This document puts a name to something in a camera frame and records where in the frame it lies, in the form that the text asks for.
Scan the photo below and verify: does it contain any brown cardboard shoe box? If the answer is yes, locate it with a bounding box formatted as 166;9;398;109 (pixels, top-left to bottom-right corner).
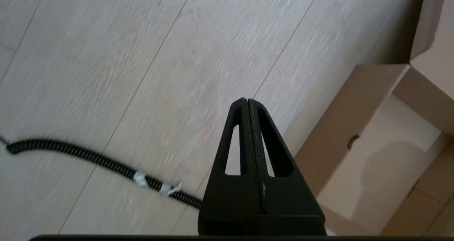
284;0;454;236

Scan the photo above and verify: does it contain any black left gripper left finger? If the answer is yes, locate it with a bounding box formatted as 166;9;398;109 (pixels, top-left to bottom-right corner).
200;98;265;217

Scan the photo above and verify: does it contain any black corrugated cable white tape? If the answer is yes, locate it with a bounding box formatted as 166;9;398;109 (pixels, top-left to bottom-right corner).
6;139;203;210

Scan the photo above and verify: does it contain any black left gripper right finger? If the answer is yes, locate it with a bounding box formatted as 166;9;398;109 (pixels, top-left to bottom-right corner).
248;99;322;217

